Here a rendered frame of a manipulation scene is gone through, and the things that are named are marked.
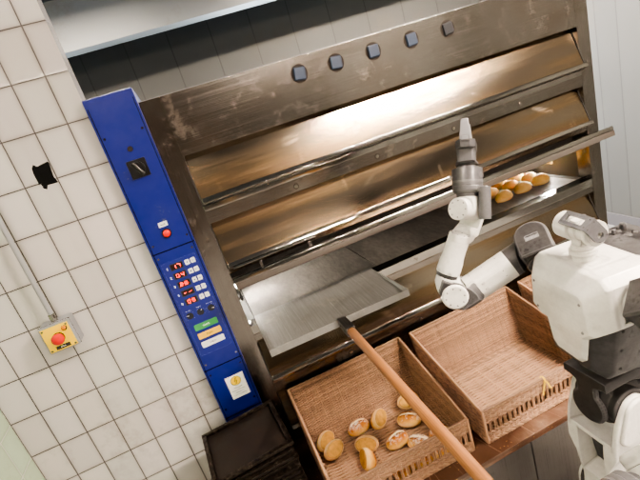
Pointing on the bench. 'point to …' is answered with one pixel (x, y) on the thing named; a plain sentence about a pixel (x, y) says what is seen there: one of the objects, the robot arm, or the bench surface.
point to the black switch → (138, 168)
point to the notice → (237, 385)
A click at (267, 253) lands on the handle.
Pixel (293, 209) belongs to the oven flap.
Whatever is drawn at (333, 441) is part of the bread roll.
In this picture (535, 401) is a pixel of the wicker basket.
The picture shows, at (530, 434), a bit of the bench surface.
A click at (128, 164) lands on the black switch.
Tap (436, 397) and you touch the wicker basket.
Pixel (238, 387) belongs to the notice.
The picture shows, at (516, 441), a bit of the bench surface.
